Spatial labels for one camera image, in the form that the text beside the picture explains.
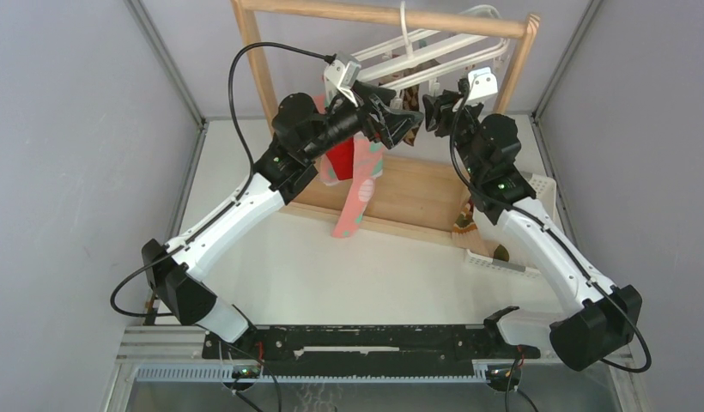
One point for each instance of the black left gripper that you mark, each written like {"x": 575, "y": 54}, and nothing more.
{"x": 391, "y": 124}

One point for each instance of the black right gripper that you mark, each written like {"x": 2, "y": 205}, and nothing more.
{"x": 445, "y": 107}

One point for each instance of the red snowflake sock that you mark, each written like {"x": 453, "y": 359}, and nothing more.
{"x": 341, "y": 159}

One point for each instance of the white plastic clip hanger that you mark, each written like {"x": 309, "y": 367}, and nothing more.
{"x": 385, "y": 61}

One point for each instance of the striped maroon orange green sock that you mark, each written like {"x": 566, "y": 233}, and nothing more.
{"x": 465, "y": 222}

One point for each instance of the white perforated plastic basket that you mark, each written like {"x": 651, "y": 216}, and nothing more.
{"x": 510, "y": 234}

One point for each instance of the pink sock with green patch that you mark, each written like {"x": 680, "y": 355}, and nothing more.
{"x": 324, "y": 168}

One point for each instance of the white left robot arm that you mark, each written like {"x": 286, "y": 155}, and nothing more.
{"x": 176, "y": 270}

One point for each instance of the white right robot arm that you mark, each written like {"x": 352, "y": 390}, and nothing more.
{"x": 597, "y": 317}

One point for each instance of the brown argyle sock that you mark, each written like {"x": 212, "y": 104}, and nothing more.
{"x": 411, "y": 97}

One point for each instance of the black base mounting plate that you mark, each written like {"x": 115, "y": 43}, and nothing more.
{"x": 368, "y": 352}

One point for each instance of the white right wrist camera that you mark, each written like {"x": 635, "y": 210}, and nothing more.
{"x": 483, "y": 85}

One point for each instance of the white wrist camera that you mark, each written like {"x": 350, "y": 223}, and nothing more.
{"x": 339, "y": 77}
{"x": 483, "y": 85}

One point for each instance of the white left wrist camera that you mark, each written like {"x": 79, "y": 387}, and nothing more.
{"x": 339, "y": 77}

